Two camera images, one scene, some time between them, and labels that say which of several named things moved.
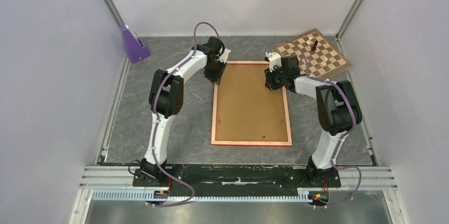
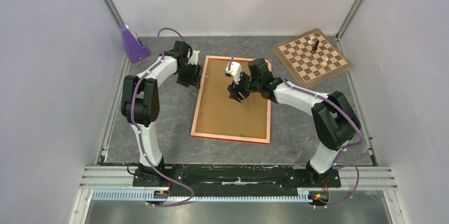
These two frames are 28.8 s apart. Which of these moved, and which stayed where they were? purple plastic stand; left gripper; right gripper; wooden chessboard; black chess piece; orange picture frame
Moved: orange picture frame; left gripper; right gripper
Stayed: purple plastic stand; wooden chessboard; black chess piece
